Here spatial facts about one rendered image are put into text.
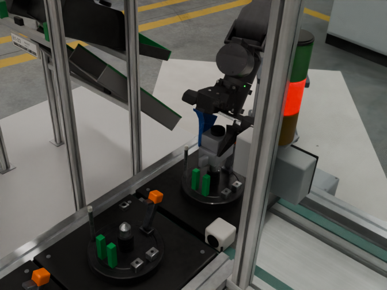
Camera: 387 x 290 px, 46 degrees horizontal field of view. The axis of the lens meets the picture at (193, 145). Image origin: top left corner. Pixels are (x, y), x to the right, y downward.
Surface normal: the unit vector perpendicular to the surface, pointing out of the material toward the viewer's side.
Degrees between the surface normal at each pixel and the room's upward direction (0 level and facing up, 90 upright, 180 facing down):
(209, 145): 91
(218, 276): 0
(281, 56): 90
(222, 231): 0
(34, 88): 0
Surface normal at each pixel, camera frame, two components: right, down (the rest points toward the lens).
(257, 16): -0.13, -0.51
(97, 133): 0.04, -0.81
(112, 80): 0.63, 0.47
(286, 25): -0.65, 0.42
